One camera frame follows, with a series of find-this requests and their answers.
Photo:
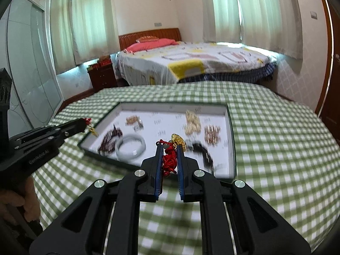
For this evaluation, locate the white jade bangle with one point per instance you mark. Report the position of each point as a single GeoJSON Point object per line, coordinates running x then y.
{"type": "Point", "coordinates": [130, 137]}

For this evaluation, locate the red box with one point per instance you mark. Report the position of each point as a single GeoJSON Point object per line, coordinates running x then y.
{"type": "Point", "coordinates": [105, 62]}

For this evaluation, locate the wooden headboard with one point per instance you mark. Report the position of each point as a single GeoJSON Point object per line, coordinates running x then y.
{"type": "Point", "coordinates": [148, 33]}

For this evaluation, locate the rhinestone hair clip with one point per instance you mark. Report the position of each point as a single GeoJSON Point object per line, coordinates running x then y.
{"type": "Point", "coordinates": [132, 120]}

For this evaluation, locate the wooden door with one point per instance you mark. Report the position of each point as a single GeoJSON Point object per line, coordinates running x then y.
{"type": "Point", "coordinates": [332, 85]}

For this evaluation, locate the person's left hand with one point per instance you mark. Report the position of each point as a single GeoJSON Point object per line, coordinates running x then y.
{"type": "Point", "coordinates": [13, 204]}

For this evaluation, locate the green checked tablecloth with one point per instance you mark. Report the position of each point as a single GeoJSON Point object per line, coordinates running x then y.
{"type": "Point", "coordinates": [265, 164]}

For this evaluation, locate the green box tray white lining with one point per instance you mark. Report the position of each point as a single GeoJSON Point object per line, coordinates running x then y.
{"type": "Point", "coordinates": [159, 117]}

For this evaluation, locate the patterned white bed sheet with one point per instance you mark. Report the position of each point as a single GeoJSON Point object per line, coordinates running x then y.
{"type": "Point", "coordinates": [212, 58]}

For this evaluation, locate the dark wooden nightstand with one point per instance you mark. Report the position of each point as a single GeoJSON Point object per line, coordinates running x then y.
{"type": "Point", "coordinates": [102, 78]}

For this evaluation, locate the glass sliding wardrobe door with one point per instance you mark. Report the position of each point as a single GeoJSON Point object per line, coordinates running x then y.
{"type": "Point", "coordinates": [34, 58]}

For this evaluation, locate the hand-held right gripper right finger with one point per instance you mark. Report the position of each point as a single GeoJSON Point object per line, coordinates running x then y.
{"type": "Point", "coordinates": [180, 172]}

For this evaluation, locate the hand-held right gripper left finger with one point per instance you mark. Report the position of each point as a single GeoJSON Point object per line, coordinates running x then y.
{"type": "Point", "coordinates": [159, 170]}

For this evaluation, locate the pink pillow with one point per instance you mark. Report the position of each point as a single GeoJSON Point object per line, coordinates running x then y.
{"type": "Point", "coordinates": [154, 45]}

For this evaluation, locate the pale green curtain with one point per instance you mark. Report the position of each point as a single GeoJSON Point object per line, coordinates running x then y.
{"type": "Point", "coordinates": [252, 13]}
{"type": "Point", "coordinates": [85, 18]}

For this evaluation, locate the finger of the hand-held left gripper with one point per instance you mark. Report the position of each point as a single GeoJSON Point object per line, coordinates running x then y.
{"type": "Point", "coordinates": [53, 128]}
{"type": "Point", "coordinates": [71, 132]}

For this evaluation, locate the blue plaid blanket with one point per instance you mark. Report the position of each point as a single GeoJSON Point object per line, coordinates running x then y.
{"type": "Point", "coordinates": [225, 77]}

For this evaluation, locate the white wall switch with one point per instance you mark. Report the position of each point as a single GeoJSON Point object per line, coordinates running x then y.
{"type": "Point", "coordinates": [314, 15]}

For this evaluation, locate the red knot gold ingot charm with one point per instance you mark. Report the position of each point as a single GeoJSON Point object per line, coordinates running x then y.
{"type": "Point", "coordinates": [170, 162]}

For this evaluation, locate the red patterned pillow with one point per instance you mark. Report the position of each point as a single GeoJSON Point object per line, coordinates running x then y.
{"type": "Point", "coordinates": [147, 38]}

